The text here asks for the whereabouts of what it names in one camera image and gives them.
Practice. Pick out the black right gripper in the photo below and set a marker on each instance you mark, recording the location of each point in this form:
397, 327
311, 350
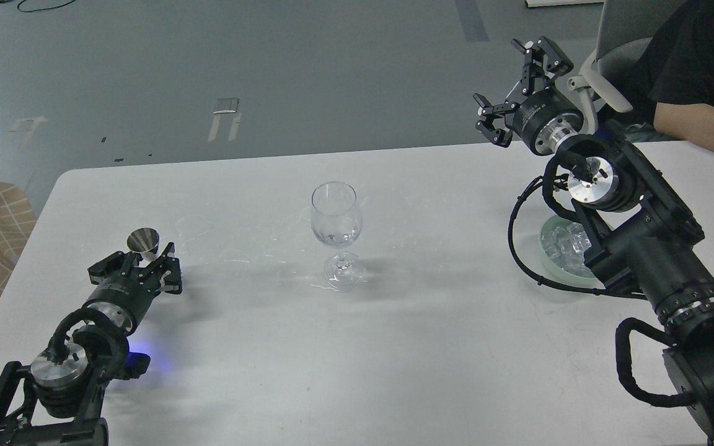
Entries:
541, 115

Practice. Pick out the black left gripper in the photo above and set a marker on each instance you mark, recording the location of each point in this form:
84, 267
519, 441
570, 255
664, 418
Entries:
122, 298

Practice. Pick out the steel cocktail jigger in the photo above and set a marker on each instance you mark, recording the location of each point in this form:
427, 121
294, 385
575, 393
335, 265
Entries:
144, 241

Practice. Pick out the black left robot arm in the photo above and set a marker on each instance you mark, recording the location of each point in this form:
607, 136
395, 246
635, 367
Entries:
57, 399

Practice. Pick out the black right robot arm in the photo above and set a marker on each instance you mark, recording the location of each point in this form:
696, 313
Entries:
642, 234

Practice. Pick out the green bowl of ice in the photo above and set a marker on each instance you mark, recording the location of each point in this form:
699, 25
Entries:
562, 245

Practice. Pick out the clear wine glass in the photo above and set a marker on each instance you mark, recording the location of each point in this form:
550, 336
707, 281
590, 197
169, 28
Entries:
336, 219

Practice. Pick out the grey office chair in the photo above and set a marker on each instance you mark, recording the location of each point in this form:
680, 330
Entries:
625, 30

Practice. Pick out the person in black shirt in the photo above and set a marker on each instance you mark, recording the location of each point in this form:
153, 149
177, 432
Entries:
674, 79

